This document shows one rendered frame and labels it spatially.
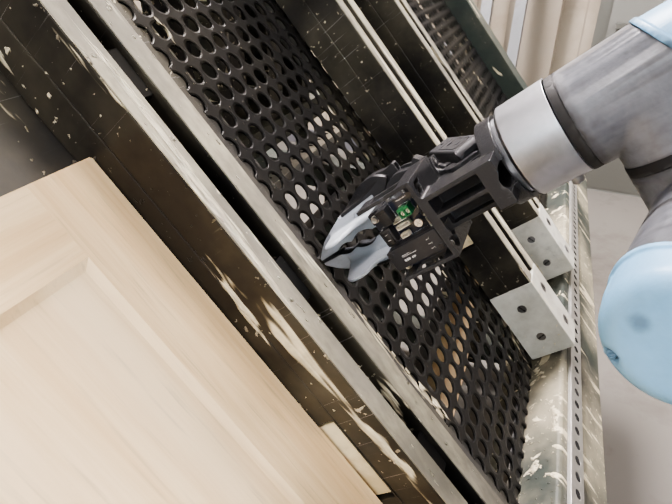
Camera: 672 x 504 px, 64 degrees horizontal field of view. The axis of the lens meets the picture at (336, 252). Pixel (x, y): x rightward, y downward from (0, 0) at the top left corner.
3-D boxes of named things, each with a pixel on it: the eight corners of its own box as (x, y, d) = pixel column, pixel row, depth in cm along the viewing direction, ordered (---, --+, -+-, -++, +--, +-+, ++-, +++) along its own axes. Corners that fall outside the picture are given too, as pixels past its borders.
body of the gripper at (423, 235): (347, 214, 43) (477, 133, 37) (378, 176, 50) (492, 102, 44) (402, 288, 45) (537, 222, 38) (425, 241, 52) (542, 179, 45)
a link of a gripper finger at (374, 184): (330, 203, 51) (405, 154, 46) (336, 197, 52) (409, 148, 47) (360, 243, 51) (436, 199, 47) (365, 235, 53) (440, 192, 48)
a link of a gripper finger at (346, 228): (284, 258, 50) (359, 212, 45) (310, 230, 55) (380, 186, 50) (305, 284, 50) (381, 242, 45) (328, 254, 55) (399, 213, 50)
